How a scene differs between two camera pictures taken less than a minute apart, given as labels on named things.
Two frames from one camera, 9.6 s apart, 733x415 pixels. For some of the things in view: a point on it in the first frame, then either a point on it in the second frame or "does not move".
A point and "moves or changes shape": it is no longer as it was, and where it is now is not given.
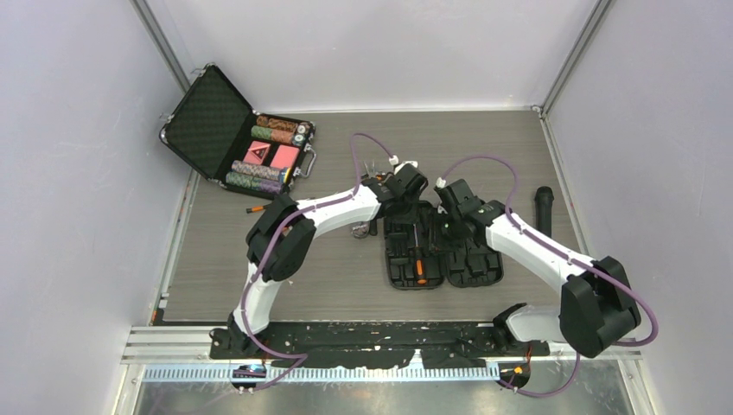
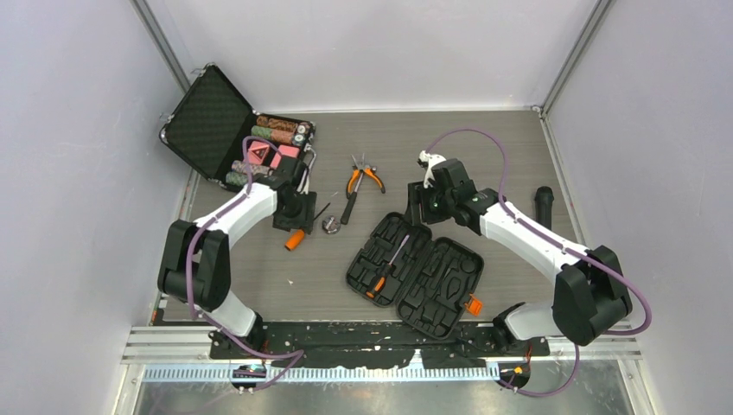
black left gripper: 414,206 -> 304,220
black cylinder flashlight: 544,210 does not move
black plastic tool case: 418,256 moves or changes shape
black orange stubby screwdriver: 418,261 -> 381,277
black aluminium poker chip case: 245,151 does not move
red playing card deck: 284,157 does not move
